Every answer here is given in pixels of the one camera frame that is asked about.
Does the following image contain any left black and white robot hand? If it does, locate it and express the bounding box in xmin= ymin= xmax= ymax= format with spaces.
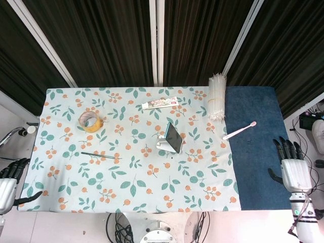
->
xmin=0 ymin=157 xmax=44 ymax=216

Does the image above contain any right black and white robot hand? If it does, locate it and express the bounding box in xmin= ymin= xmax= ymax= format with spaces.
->
xmin=267 ymin=136 xmax=313 ymax=193

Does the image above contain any black smartphone with teal frame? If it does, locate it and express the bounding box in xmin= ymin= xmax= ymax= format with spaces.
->
xmin=165 ymin=121 xmax=184 ymax=154

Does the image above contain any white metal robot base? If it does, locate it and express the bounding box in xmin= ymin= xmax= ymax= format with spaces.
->
xmin=138 ymin=212 xmax=178 ymax=243

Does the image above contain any white folding phone stand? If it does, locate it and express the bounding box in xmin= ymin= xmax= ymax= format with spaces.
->
xmin=155 ymin=133 xmax=178 ymax=153

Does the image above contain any blue felt table mat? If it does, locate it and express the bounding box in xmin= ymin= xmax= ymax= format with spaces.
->
xmin=223 ymin=86 xmax=292 ymax=211

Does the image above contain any black electronic device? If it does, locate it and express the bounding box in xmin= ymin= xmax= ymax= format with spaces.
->
xmin=299 ymin=113 xmax=315 ymax=130

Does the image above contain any chrome chair leg with caster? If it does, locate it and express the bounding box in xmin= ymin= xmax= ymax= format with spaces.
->
xmin=0 ymin=126 xmax=37 ymax=148

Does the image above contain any pink toothbrush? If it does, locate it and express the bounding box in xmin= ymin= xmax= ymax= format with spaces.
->
xmin=222 ymin=121 xmax=257 ymax=141

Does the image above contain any dark green pencil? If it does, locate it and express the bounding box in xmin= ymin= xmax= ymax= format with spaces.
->
xmin=80 ymin=151 xmax=123 ymax=160

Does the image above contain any white tablecloth with orange fruits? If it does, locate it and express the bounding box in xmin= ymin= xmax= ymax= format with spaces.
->
xmin=17 ymin=87 xmax=241 ymax=213

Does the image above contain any yellow packing tape roll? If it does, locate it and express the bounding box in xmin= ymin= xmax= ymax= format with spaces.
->
xmin=78 ymin=110 xmax=104 ymax=133

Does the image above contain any dark brown pleated curtain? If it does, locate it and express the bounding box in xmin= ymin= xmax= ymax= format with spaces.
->
xmin=0 ymin=0 xmax=69 ymax=115
xmin=163 ymin=0 xmax=255 ymax=87
xmin=22 ymin=0 xmax=155 ymax=88
xmin=227 ymin=0 xmax=324 ymax=118

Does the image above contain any white floral toothpaste tube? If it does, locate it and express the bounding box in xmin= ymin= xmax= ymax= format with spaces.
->
xmin=141 ymin=96 xmax=179 ymax=110

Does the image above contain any black cable bundle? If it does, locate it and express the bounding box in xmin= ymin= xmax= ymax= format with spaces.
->
xmin=194 ymin=211 xmax=211 ymax=240
xmin=105 ymin=212 xmax=135 ymax=243

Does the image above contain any white frame post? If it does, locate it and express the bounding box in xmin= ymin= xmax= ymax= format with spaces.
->
xmin=6 ymin=0 xmax=78 ymax=88
xmin=149 ymin=0 xmax=165 ymax=87
xmin=222 ymin=0 xmax=265 ymax=77

